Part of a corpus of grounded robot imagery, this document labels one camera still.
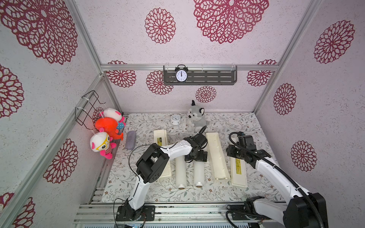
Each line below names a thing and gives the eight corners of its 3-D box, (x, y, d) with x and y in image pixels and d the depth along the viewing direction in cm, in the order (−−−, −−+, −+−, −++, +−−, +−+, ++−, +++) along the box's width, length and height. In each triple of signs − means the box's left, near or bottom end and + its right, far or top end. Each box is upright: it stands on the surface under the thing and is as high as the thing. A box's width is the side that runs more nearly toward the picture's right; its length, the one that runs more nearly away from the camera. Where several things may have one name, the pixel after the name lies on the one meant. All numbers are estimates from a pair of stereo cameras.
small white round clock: (170, 125, 115) (170, 121, 112) (171, 117, 120) (170, 114, 117) (180, 125, 115) (180, 121, 112) (180, 117, 120) (180, 114, 117)
